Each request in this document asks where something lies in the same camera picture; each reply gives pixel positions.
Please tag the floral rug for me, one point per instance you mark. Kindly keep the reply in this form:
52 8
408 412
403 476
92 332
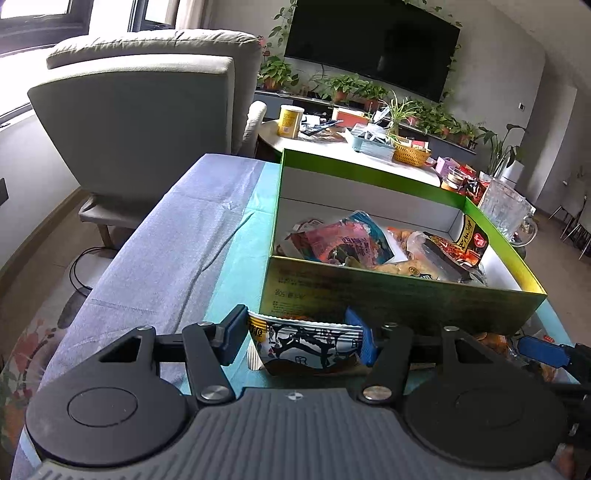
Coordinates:
23 369

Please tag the clear glass mug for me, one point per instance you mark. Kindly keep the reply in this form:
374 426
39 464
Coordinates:
503 207

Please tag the yellow woven basket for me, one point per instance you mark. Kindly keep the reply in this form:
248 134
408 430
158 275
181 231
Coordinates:
408 157

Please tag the spider plant in vase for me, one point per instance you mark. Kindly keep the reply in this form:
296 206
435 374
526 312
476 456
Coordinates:
397 110

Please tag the black wall television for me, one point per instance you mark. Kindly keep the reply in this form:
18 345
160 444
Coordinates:
369 41

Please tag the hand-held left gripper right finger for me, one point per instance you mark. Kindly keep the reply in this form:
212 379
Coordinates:
364 341

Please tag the yellow canister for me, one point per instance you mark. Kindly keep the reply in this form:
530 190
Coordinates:
291 122

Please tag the pink box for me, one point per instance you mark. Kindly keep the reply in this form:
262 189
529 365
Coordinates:
445 165

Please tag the orange box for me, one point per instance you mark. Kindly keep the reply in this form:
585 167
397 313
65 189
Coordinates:
348 115

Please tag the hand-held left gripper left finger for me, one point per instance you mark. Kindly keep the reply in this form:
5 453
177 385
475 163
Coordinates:
233 332

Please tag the white dining chair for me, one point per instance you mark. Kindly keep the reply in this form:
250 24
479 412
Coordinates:
572 217

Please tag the pile of snack packets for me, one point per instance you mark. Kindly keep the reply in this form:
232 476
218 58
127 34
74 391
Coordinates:
341 244

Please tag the black white snack packet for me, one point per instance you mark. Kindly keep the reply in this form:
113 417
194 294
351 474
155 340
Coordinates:
304 346

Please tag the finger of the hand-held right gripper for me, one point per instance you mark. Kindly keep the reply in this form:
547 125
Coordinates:
542 350

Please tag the green cardboard box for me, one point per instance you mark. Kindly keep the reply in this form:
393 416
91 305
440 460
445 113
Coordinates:
392 295

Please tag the plastic cup with drink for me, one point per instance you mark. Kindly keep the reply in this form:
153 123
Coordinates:
453 179

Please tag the narrow dark-framed window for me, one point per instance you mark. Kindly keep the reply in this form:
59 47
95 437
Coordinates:
154 11

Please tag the person's right hand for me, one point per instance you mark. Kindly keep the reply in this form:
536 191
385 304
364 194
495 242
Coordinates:
564 464

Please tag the orange snack packet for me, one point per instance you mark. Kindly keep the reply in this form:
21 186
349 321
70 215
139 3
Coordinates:
496 342

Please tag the large dark-framed window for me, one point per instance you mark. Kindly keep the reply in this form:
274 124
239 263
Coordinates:
37 27

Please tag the grey armchair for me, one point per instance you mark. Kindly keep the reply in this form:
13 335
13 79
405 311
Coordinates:
138 115

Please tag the round white table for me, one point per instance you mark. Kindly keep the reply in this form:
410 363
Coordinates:
332 152

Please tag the tall leafy floor plant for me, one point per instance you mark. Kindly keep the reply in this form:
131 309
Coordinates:
501 147

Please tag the teal basket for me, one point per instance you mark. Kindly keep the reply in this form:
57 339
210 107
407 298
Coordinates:
369 150

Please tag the green potted plant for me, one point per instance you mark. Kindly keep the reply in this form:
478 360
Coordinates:
431 115
344 85
277 71
464 129

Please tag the beige curtain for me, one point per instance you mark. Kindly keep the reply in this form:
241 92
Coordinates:
196 14

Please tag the black wall outlet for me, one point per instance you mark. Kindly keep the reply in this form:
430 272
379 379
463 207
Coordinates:
3 191

